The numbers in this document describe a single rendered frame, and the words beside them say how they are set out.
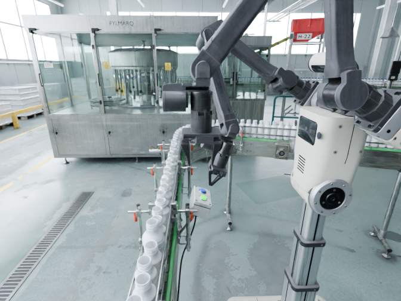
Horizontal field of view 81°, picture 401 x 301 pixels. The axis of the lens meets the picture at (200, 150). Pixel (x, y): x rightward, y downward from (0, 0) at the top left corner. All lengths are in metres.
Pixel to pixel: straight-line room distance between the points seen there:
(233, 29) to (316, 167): 0.57
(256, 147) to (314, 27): 5.39
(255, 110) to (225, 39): 5.52
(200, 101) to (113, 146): 3.81
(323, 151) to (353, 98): 0.27
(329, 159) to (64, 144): 4.26
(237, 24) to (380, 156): 2.09
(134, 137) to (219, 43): 3.68
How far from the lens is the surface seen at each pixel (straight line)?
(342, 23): 0.72
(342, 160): 0.96
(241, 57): 1.09
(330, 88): 0.72
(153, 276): 0.73
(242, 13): 0.63
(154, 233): 0.78
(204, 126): 0.60
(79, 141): 4.53
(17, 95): 9.54
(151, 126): 4.09
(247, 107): 6.04
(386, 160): 2.56
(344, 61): 0.72
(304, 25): 7.36
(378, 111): 0.77
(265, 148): 2.35
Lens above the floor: 1.65
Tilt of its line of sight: 20 degrees down
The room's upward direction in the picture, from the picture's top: straight up
